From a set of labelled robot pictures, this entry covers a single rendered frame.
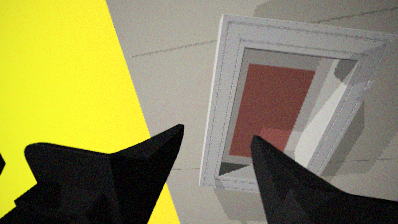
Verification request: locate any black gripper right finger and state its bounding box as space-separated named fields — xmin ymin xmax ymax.
xmin=251 ymin=135 xmax=398 ymax=224

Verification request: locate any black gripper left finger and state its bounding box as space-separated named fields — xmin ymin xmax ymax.
xmin=24 ymin=124 xmax=184 ymax=224

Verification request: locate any white picture frame with red picture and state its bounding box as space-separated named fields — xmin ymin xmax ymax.
xmin=199 ymin=14 xmax=398 ymax=193

